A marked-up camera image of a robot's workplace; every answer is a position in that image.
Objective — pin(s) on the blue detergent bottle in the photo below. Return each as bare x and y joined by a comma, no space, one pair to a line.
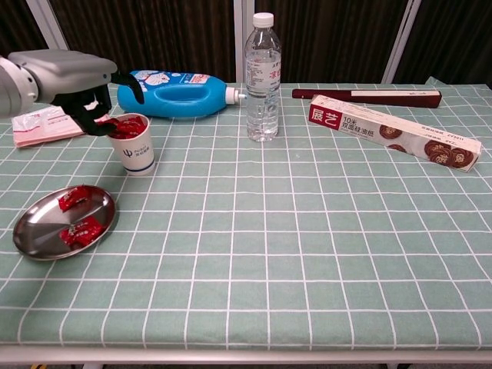
173,107

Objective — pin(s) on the pink wet wipes pack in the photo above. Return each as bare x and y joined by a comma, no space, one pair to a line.
38,130

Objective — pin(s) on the white partition frame post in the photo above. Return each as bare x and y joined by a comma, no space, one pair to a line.
238,38
46,19
401,38

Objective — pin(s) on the dark brown curtain panel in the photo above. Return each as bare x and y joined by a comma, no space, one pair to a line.
19,30
153,38
326,38
453,38

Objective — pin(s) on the clear water bottle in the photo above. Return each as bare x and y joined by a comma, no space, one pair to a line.
263,115

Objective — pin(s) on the metal bowl of red candies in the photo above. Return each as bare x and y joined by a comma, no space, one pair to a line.
38,230

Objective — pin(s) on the dark red long case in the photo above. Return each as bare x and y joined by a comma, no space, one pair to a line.
326,94

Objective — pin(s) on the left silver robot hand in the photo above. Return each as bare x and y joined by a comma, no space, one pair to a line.
65,73

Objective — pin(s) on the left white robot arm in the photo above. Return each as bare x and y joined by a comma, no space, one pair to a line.
15,92

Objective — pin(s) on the baking paper box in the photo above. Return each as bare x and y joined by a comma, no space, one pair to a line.
365,123

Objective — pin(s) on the white metal table frame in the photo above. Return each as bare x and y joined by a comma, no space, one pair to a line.
246,355

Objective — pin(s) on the green checked tablecloth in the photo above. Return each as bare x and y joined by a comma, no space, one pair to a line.
269,230

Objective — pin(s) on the white paper cup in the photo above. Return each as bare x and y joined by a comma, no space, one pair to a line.
132,153

